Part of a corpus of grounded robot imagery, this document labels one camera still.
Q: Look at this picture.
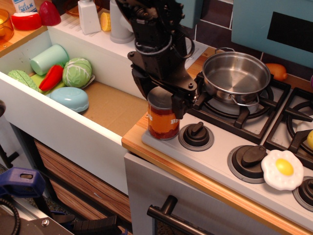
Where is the black right stove knob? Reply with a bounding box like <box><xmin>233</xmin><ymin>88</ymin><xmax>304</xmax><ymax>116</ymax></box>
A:
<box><xmin>292</xmin><ymin>177</ymin><xmax>313</xmax><ymax>212</ymax></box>

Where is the black right burner grate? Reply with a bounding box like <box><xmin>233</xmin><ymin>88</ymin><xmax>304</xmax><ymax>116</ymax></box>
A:
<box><xmin>264</xmin><ymin>88</ymin><xmax>313</xmax><ymax>169</ymax></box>

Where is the yellow toy lemon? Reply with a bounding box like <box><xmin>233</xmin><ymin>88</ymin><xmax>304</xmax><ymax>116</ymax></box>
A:
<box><xmin>307</xmin><ymin>130</ymin><xmax>313</xmax><ymax>149</ymax></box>

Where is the orange transparent bowl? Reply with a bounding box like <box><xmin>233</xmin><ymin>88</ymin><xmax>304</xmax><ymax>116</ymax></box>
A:
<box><xmin>63</xmin><ymin>0</ymin><xmax>103</xmax><ymax>17</ymax></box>

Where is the stainless steel pot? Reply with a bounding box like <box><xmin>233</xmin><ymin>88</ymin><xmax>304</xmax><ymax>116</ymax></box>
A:
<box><xmin>202</xmin><ymin>47</ymin><xmax>271</xmax><ymax>107</ymax></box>

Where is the light blue toy bowl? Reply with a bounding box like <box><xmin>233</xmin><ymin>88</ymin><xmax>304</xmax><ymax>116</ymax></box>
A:
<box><xmin>47</xmin><ymin>87</ymin><xmax>89</xmax><ymax>113</ymax></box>

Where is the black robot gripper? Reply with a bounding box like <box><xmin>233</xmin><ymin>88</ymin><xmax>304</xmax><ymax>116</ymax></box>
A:
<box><xmin>128</xmin><ymin>36</ymin><xmax>197</xmax><ymax>119</ymax></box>

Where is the black left stove knob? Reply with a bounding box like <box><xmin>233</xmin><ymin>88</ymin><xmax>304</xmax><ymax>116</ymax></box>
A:
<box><xmin>178</xmin><ymin>121</ymin><xmax>214</xmax><ymax>152</ymax></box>

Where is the black middle stove knob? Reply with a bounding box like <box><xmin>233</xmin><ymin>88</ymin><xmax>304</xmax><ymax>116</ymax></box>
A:
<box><xmin>227</xmin><ymin>145</ymin><xmax>267</xmax><ymax>184</ymax></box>

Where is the black burner grate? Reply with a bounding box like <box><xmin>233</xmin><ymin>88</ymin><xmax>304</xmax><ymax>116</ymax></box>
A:
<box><xmin>264</xmin><ymin>88</ymin><xmax>313</xmax><ymax>169</ymax></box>
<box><xmin>188</xmin><ymin>72</ymin><xmax>291</xmax><ymax>144</ymax></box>

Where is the toy milk carton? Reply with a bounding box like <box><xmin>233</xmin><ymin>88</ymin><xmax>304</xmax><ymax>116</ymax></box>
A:
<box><xmin>12</xmin><ymin>0</ymin><xmax>37</xmax><ymax>13</ymax></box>

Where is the white soap dispenser bottle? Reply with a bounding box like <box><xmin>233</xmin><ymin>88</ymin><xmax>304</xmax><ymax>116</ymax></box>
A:
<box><xmin>78</xmin><ymin>0</ymin><xmax>101</xmax><ymax>35</ymax></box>

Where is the orange toy carrot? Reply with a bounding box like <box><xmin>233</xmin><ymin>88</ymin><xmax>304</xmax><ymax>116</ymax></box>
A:
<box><xmin>266</xmin><ymin>63</ymin><xmax>288</xmax><ymax>81</ymax></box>

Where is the toy fried egg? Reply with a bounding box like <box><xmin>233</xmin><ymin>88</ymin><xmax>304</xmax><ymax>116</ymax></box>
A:
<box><xmin>261</xmin><ymin>150</ymin><xmax>304</xmax><ymax>191</ymax></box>

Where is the yellow toy corn piece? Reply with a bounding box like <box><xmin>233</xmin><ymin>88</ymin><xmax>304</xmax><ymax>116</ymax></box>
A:
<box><xmin>100</xmin><ymin>12</ymin><xmax>111</xmax><ymax>32</ymax></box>

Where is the black left burner grate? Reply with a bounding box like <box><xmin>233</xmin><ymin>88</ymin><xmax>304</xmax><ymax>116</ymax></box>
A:
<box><xmin>188</xmin><ymin>72</ymin><xmax>291</xmax><ymax>144</ymax></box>

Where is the red toy chili pepper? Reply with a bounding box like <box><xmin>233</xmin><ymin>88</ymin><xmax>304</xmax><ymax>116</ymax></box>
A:
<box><xmin>39</xmin><ymin>64</ymin><xmax>64</xmax><ymax>91</ymax></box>

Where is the red toy cheese wheel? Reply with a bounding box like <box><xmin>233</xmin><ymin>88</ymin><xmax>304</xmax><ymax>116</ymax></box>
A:
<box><xmin>11</xmin><ymin>12</ymin><xmax>42</xmax><ymax>31</ymax></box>

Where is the grey toy faucet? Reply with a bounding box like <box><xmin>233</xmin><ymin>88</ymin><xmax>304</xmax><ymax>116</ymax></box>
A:
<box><xmin>110</xmin><ymin>0</ymin><xmax>134</xmax><ymax>44</ymax></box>

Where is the green toy cabbage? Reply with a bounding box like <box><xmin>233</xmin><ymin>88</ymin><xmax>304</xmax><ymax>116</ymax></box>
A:
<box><xmin>62</xmin><ymin>57</ymin><xmax>92</xmax><ymax>88</ymax></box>

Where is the black stove knob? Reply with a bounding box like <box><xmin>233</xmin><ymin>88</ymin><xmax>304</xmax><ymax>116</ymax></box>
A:
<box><xmin>227</xmin><ymin>145</ymin><xmax>267</xmax><ymax>184</ymax></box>
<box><xmin>178</xmin><ymin>121</ymin><xmax>214</xmax><ymax>152</ymax></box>
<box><xmin>292</xmin><ymin>177</ymin><xmax>313</xmax><ymax>212</ymax></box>

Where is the mint green toy cup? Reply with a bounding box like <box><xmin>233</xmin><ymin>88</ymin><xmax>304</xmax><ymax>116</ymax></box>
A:
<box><xmin>30</xmin><ymin>44</ymin><xmax>69</xmax><ymax>75</ymax></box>

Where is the black oven door handle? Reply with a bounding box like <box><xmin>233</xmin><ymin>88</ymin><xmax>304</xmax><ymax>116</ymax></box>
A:
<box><xmin>147</xmin><ymin>195</ymin><xmax>211</xmax><ymax>235</ymax></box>

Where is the dark red toy pepper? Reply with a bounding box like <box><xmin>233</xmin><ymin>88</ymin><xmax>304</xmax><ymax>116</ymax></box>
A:
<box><xmin>39</xmin><ymin>1</ymin><xmax>61</xmax><ymax>26</ymax></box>

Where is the blue clamp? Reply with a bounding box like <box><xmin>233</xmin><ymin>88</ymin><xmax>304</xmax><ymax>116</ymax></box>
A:
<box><xmin>0</xmin><ymin>167</ymin><xmax>46</xmax><ymax>198</ymax></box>

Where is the light green toy plate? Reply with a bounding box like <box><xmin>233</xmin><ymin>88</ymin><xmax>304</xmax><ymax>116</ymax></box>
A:
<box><xmin>29</xmin><ymin>73</ymin><xmax>66</xmax><ymax>95</ymax></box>

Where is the orange toy bean can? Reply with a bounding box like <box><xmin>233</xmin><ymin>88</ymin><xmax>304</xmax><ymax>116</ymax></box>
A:
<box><xmin>147</xmin><ymin>87</ymin><xmax>179</xmax><ymax>140</ymax></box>

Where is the orange transparent cup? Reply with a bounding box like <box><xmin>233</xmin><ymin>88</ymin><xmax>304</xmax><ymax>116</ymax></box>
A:
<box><xmin>0</xmin><ymin>8</ymin><xmax>14</xmax><ymax>45</ymax></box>

